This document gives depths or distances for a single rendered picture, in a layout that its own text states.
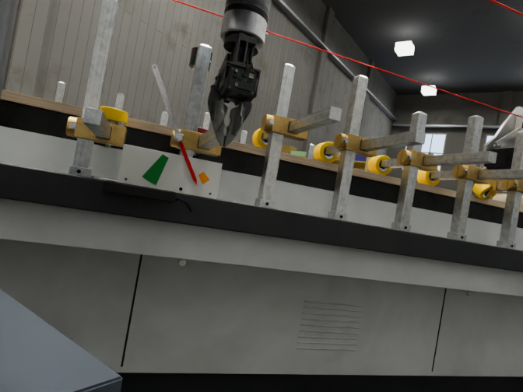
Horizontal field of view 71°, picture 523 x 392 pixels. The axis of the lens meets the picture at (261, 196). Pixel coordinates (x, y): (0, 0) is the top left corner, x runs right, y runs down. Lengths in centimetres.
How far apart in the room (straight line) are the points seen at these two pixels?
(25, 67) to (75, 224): 435
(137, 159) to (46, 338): 74
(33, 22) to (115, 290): 448
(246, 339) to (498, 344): 123
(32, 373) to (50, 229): 81
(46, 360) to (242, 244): 85
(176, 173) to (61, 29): 477
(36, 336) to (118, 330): 102
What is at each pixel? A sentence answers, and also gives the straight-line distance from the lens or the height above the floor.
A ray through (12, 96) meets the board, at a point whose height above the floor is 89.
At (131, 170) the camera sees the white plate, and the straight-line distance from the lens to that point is 100.
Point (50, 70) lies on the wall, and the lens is 552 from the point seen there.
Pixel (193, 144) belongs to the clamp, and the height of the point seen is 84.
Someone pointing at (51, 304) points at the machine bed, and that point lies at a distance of 130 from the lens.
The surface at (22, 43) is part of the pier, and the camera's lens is 534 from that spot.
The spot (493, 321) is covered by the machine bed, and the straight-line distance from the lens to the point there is 207.
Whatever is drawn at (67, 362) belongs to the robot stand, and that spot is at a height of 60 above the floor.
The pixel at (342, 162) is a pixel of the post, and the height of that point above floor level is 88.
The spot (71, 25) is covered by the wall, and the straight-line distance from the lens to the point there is 575.
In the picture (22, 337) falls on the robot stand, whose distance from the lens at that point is 30.
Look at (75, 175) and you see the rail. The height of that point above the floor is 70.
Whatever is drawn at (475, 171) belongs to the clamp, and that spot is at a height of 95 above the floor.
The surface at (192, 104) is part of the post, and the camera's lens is 104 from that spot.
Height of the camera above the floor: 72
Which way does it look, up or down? 1 degrees up
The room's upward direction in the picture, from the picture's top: 10 degrees clockwise
